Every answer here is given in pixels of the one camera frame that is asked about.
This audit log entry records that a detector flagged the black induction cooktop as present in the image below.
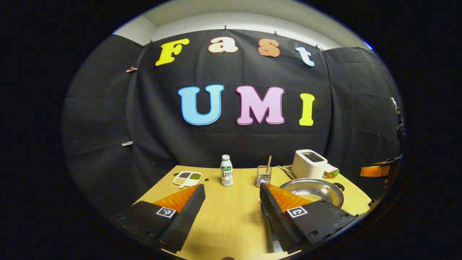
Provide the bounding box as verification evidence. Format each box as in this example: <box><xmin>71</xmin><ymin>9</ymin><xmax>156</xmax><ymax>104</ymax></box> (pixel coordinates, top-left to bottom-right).
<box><xmin>261</xmin><ymin>202</ymin><xmax>284</xmax><ymax>253</ymax></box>

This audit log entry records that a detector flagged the white toaster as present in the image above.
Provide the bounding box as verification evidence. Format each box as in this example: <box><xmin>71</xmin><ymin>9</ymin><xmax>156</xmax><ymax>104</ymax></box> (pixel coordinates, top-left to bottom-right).
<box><xmin>291</xmin><ymin>149</ymin><xmax>328</xmax><ymax>180</ymax></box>

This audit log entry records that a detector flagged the black backdrop cloth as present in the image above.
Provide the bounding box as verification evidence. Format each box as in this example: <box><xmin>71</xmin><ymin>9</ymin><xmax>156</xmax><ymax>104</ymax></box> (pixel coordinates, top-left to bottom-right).
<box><xmin>61</xmin><ymin>27</ymin><xmax>403</xmax><ymax>217</ymax></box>

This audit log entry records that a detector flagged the pile of soybeans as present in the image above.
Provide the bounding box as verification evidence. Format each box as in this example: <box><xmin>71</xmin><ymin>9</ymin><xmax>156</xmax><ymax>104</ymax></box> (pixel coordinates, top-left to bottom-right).
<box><xmin>297</xmin><ymin>193</ymin><xmax>322</xmax><ymax>203</ymax></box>

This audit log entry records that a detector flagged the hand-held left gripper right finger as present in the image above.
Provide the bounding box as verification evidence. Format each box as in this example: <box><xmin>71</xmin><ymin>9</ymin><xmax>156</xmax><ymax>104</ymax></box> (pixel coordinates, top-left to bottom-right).
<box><xmin>259</xmin><ymin>182</ymin><xmax>359</xmax><ymax>254</ymax></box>

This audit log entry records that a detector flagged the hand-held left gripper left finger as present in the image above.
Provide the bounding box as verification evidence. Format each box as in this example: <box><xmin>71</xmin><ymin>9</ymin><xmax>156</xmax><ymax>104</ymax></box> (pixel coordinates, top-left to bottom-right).
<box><xmin>108</xmin><ymin>183</ymin><xmax>206</xmax><ymax>254</ymax></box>

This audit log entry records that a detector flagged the toaster power cable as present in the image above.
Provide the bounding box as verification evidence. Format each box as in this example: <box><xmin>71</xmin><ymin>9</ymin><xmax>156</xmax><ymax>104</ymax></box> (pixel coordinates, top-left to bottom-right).
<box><xmin>277</xmin><ymin>165</ymin><xmax>295</xmax><ymax>180</ymax></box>

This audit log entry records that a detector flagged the wire utensil holder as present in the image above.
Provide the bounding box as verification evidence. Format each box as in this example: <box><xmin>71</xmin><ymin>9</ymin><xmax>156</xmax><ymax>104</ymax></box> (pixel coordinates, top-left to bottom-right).
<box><xmin>256</xmin><ymin>165</ymin><xmax>272</xmax><ymax>187</ymax></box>

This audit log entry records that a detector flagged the white divided dish of beans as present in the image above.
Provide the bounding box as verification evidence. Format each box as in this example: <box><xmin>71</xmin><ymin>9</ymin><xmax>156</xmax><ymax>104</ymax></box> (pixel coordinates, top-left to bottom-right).
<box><xmin>173</xmin><ymin>171</ymin><xmax>202</xmax><ymax>189</ymax></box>

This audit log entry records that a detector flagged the white drink bottle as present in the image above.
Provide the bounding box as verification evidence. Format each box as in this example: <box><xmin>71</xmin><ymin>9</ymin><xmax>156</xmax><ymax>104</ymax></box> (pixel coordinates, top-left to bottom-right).
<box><xmin>220</xmin><ymin>155</ymin><xmax>234</xmax><ymax>187</ymax></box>

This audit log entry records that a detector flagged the steel pot with black handle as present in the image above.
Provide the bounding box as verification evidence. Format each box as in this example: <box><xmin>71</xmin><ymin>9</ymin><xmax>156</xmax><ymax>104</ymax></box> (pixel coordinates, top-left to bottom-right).
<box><xmin>279</xmin><ymin>178</ymin><xmax>345</xmax><ymax>209</ymax></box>

